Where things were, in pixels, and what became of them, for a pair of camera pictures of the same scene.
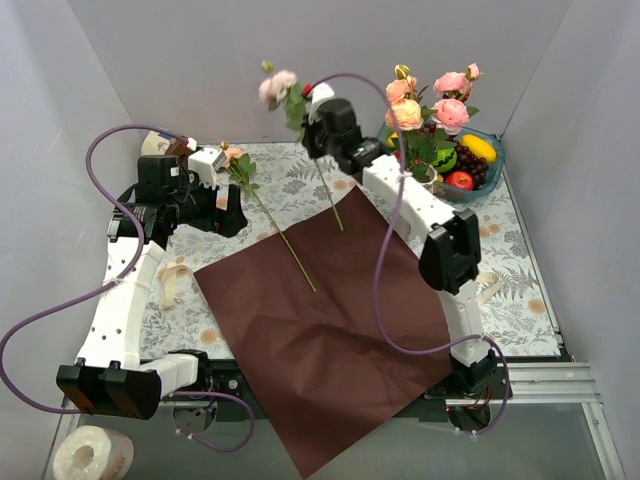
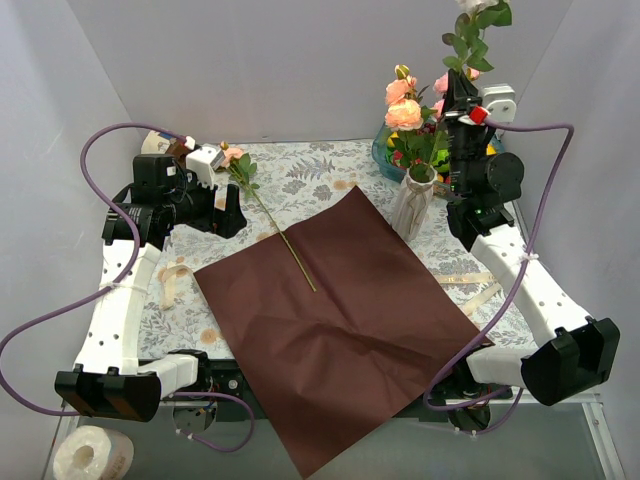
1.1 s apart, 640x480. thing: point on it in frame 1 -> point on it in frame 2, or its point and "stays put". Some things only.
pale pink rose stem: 279,88 -> 470,48
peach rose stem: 403,98 stays put
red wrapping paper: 302,311 stays put
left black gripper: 220,210 stays put
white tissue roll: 93,453 stays put
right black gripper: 311,138 -> 460,116
